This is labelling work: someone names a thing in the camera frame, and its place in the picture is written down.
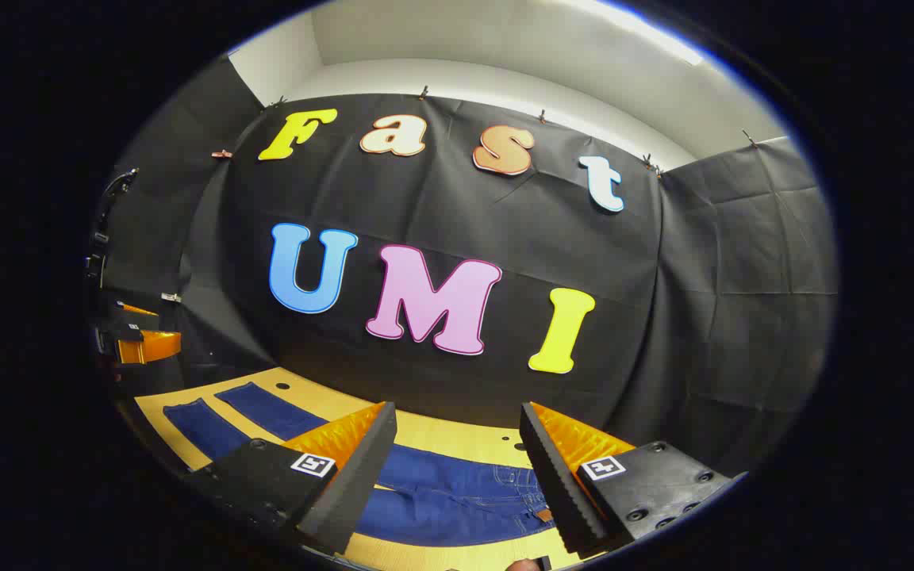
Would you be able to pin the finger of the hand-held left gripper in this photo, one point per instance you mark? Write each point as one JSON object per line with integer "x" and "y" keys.
{"x": 151, "y": 347}
{"x": 140, "y": 321}

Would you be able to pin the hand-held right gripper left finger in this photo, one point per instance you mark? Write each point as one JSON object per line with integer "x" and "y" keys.
{"x": 354, "y": 484}

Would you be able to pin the black backdrop cloth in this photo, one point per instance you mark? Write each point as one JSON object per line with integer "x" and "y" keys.
{"x": 441, "y": 214}

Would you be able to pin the blue denim jeans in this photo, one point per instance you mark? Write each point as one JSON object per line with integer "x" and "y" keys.
{"x": 441, "y": 507}

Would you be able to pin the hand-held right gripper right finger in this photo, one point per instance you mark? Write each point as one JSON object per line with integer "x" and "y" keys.
{"x": 556, "y": 484}

